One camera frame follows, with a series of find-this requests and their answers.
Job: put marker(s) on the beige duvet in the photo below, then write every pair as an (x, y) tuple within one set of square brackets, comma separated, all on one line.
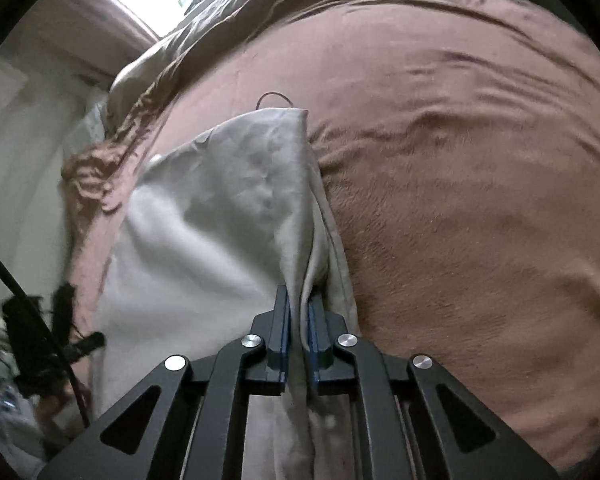
[(190, 35)]

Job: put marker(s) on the pink curtain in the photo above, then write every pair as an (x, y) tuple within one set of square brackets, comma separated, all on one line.
[(95, 20)]

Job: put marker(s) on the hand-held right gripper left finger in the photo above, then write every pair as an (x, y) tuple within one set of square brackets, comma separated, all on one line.
[(285, 340)]

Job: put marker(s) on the white padded headboard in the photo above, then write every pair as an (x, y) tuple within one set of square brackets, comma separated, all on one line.
[(25, 160)]

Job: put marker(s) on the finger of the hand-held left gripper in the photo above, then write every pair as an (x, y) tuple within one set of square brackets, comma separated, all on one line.
[(87, 342)]

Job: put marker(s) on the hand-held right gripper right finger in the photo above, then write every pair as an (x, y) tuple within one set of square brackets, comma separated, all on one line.
[(313, 345)]

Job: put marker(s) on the beige garment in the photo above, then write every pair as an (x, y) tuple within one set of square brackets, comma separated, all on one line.
[(205, 235)]

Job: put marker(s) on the pale green pillow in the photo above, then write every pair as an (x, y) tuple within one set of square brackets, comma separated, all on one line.
[(96, 125)]

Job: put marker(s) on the brown bed sheet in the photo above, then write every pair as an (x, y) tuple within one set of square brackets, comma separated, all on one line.
[(455, 185)]

